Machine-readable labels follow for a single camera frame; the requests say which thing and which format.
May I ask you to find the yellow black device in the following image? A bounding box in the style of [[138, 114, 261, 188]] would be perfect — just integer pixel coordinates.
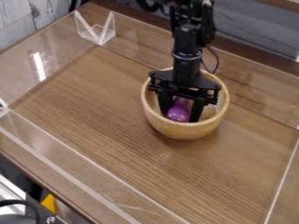
[[23, 192, 68, 224]]

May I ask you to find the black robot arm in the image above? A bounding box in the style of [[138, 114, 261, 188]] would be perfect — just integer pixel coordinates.
[[136, 0, 221, 123]]

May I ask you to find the clear acrylic table barrier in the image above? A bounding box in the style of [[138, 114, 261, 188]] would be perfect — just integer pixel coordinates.
[[0, 3, 299, 224]]

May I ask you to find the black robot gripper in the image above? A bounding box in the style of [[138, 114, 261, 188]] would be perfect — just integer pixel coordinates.
[[148, 52, 221, 123]]

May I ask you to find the clear acrylic corner bracket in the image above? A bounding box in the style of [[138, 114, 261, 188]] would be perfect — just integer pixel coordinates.
[[73, 10, 116, 46]]

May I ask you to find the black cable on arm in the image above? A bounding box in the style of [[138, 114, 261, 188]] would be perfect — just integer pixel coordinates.
[[200, 43, 220, 75]]

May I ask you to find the brown wooden bowl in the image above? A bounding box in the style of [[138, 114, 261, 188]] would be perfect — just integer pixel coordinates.
[[140, 70, 229, 140]]

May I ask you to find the purple toy eggplant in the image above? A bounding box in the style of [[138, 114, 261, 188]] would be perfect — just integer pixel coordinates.
[[165, 97, 189, 123]]

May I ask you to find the black cable bottom left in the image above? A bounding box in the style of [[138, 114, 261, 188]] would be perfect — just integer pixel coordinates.
[[0, 199, 42, 224]]

